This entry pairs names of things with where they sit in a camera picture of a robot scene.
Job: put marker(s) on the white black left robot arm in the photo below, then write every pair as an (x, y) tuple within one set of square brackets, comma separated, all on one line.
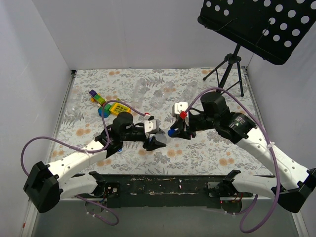
[(47, 184)]

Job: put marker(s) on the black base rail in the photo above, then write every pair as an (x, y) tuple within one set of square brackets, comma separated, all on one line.
[(121, 191)]

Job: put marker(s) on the green blue toy blocks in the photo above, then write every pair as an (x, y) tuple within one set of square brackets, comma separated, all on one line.
[(102, 112)]

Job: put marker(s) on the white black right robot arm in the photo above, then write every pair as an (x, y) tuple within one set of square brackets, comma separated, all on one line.
[(292, 183)]

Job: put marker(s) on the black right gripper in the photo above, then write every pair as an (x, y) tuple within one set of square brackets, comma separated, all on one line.
[(185, 128)]

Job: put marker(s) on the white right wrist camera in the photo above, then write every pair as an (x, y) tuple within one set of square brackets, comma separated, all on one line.
[(179, 110)]

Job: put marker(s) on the toy block car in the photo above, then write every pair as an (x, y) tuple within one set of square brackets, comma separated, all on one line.
[(96, 97)]

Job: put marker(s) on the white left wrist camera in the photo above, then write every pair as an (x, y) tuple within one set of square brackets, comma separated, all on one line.
[(151, 126)]

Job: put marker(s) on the black music stand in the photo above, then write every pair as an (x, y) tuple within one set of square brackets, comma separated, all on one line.
[(270, 29)]

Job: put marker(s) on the yellow window toy block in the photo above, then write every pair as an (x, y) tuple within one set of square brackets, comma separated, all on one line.
[(117, 108)]

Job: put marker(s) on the clear bottle blue label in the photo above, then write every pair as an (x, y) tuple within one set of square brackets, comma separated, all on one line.
[(160, 138)]

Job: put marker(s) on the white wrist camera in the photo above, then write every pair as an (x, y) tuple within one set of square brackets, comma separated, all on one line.
[(179, 110), (151, 126)]

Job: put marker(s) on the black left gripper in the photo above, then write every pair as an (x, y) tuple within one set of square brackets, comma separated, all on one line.
[(149, 139)]

